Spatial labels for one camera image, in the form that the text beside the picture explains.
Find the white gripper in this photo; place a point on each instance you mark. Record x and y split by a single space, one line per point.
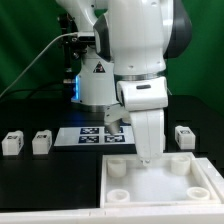
148 132

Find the white square table top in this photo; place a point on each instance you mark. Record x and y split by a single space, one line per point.
174 179

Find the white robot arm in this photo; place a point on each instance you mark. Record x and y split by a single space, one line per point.
136 36

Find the white sheet with tags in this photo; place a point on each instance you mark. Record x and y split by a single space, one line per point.
71 136

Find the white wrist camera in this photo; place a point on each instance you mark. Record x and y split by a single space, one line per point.
113 116

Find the white front rail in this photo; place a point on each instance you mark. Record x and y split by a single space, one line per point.
213 214

